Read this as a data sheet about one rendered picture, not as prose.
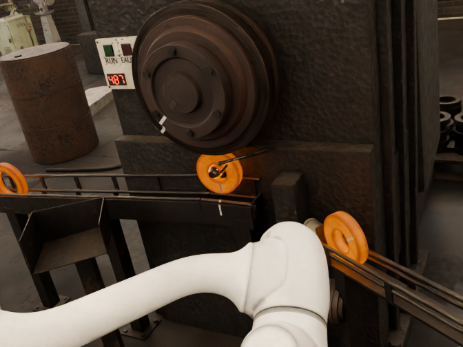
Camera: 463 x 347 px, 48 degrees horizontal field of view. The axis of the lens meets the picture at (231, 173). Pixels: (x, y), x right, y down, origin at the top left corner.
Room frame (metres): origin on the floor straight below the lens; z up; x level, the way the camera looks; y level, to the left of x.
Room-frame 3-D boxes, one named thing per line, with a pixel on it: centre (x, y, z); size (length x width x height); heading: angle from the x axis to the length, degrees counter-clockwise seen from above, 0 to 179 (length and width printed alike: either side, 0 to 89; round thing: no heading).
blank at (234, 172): (1.55, 0.04, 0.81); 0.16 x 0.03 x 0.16; 61
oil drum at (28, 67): (4.32, 1.39, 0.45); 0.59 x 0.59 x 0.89
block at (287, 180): (1.44, -0.17, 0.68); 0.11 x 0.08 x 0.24; 149
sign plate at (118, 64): (1.82, 0.27, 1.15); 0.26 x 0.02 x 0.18; 59
